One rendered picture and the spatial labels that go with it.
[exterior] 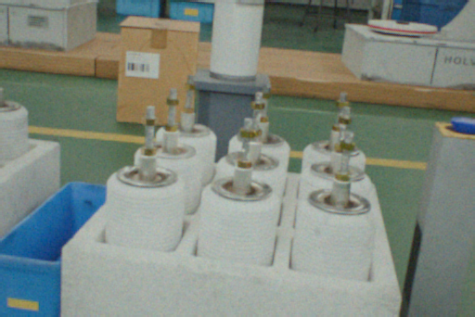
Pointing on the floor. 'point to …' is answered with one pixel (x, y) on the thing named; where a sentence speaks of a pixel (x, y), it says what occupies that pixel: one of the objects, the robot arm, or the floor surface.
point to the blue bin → (44, 250)
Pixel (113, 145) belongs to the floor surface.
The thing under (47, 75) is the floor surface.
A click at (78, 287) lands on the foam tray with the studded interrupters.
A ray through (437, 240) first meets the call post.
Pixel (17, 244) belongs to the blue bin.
